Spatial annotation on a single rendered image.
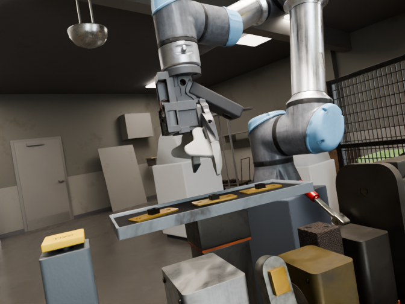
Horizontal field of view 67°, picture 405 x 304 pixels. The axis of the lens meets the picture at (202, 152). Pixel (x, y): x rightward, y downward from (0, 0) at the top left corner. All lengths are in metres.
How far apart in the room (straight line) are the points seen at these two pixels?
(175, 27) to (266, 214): 0.53
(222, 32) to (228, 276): 0.46
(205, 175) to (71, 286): 3.92
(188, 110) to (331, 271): 0.34
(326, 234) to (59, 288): 0.42
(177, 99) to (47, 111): 8.30
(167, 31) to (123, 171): 8.37
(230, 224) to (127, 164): 8.47
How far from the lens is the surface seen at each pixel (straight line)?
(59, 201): 8.64
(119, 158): 8.94
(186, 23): 0.59
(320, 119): 0.77
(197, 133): 0.54
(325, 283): 0.46
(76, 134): 8.92
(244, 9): 0.92
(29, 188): 8.47
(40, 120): 8.73
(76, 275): 0.53
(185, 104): 0.55
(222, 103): 0.59
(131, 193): 8.86
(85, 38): 3.18
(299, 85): 0.84
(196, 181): 4.27
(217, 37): 0.66
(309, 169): 3.80
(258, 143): 0.88
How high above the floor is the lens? 1.26
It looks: 1 degrees down
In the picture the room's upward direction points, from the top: 9 degrees counter-clockwise
